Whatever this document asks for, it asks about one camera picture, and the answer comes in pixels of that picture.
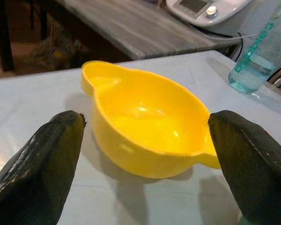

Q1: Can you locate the light blue tablecloth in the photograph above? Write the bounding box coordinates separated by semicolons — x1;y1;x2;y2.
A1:
0;49;281;225

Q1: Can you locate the yellow plastic bowl with handles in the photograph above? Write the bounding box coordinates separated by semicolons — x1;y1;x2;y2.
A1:
81;60;222;179

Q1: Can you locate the dark wooden furniture leg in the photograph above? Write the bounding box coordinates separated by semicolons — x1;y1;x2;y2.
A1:
0;0;15;72

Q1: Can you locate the white kitchen appliance with display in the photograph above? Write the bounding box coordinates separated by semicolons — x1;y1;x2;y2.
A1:
165;0;281;38

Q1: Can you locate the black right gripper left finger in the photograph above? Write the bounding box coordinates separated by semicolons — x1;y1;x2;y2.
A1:
0;110;88;225

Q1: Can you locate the clear plastic water bottle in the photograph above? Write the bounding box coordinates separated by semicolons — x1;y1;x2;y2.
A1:
228;0;281;95

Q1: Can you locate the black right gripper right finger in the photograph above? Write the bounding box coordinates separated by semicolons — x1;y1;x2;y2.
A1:
207;110;281;225

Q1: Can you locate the black power cable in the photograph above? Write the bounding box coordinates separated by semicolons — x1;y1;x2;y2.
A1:
196;23;245;62

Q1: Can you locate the grey striped countertop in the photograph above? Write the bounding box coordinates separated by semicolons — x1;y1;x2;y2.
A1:
55;0;242;60

